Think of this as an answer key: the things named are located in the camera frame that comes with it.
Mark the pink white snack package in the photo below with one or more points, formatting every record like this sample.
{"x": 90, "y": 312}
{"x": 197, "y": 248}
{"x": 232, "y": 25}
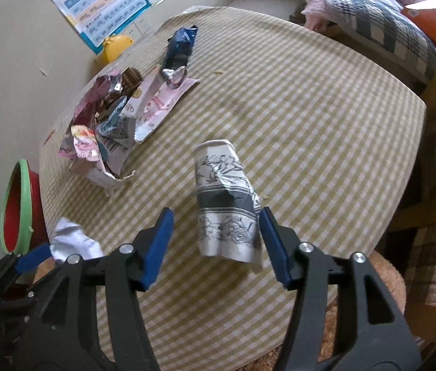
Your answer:
{"x": 160, "y": 108}

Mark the torn white paper carton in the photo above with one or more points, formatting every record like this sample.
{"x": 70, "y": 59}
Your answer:
{"x": 101, "y": 170}

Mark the blue white wrapper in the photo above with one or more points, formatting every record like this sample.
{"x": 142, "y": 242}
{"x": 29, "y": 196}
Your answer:
{"x": 117, "y": 129}

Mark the crushed paper cup grey print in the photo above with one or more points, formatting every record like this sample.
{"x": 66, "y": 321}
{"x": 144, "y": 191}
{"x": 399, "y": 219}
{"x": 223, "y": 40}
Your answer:
{"x": 221, "y": 185}

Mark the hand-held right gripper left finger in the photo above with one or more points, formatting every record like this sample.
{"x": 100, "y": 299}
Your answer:
{"x": 159, "y": 247}

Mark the blue snack wrapper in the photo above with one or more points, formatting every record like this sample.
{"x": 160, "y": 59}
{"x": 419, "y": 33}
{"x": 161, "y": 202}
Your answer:
{"x": 181, "y": 44}

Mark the red bin with green rim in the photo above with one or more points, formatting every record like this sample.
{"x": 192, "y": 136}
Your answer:
{"x": 20, "y": 208}

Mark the purple foil wrapper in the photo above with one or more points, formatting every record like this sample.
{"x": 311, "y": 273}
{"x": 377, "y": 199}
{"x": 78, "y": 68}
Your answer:
{"x": 98, "y": 96}

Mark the blue bordered alphabet wall poster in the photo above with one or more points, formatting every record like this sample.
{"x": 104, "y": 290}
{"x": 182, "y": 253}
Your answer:
{"x": 98, "y": 4}

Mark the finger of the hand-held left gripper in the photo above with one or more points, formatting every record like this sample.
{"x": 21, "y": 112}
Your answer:
{"x": 34, "y": 257}

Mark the yellow duck toy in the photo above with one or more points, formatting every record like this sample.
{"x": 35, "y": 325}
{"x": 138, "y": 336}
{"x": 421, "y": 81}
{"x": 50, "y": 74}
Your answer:
{"x": 115, "y": 48}

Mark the bed with checked cover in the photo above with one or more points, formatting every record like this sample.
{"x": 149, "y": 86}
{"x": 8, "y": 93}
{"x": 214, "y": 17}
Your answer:
{"x": 361, "y": 11}

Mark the white wall socket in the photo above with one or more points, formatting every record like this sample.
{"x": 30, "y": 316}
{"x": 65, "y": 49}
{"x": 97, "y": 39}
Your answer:
{"x": 141, "y": 27}

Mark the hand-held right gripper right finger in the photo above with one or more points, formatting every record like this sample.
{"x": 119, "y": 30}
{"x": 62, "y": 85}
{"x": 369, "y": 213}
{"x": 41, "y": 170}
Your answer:
{"x": 274, "y": 247}

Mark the white paper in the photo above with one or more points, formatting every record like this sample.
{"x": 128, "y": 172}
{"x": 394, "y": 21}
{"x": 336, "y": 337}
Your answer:
{"x": 71, "y": 239}

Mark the pair of shoes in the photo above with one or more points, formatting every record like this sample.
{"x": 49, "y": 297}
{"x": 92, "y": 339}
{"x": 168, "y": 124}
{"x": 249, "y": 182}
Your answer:
{"x": 297, "y": 14}

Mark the round table checked cloth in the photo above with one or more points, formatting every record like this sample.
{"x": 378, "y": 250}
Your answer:
{"x": 299, "y": 123}

